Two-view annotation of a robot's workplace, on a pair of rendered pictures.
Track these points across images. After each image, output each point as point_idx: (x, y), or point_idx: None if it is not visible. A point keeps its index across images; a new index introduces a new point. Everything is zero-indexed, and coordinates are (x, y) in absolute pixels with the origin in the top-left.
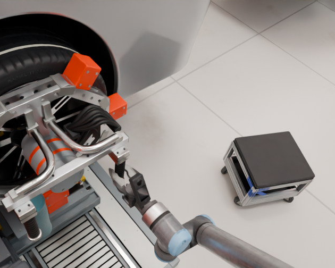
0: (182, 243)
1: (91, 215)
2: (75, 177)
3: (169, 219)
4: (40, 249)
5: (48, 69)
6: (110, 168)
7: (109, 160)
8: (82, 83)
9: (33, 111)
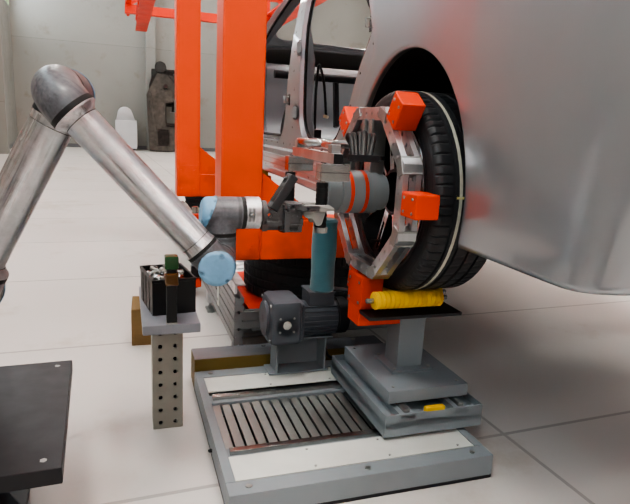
0: (202, 198)
1: (367, 430)
2: None
3: (234, 197)
4: (336, 394)
5: None
6: (473, 496)
7: (492, 499)
8: (390, 114)
9: (368, 124)
